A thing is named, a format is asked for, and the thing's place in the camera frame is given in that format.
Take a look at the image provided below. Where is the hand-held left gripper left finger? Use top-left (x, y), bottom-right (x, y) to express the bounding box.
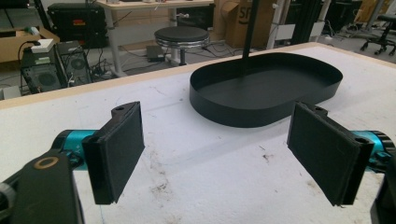
top-left (81, 101), bottom-right (146, 205)

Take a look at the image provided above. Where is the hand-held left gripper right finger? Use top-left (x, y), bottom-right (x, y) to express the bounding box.
top-left (286, 101), bottom-right (375, 207)

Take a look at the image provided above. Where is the black oval tray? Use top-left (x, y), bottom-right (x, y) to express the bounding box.
top-left (189, 51), bottom-right (344, 129)

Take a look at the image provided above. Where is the black computer tower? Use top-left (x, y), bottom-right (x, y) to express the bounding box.
top-left (20, 40), bottom-right (93, 94)

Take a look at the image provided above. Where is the small black box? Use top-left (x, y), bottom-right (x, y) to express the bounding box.
top-left (146, 45), bottom-right (166, 63)

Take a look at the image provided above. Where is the white power adapter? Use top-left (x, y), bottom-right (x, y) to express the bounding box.
top-left (30, 38), bottom-right (55, 54)

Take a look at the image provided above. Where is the round black stool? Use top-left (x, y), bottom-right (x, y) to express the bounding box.
top-left (153, 25), bottom-right (211, 66)

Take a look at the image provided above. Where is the black office chair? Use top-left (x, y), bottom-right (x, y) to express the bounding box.
top-left (360, 13), bottom-right (396, 57)

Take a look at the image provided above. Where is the black equipment case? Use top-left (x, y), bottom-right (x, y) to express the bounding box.
top-left (47, 2), bottom-right (109, 49)

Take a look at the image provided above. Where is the wooden desk with white legs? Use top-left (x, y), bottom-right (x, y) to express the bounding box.
top-left (96, 0), bottom-right (216, 78)

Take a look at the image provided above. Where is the black upright pole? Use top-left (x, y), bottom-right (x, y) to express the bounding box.
top-left (240, 0), bottom-right (261, 78)

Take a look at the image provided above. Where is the brown cardboard box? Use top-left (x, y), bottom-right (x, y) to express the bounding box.
top-left (214, 0), bottom-right (278, 49)

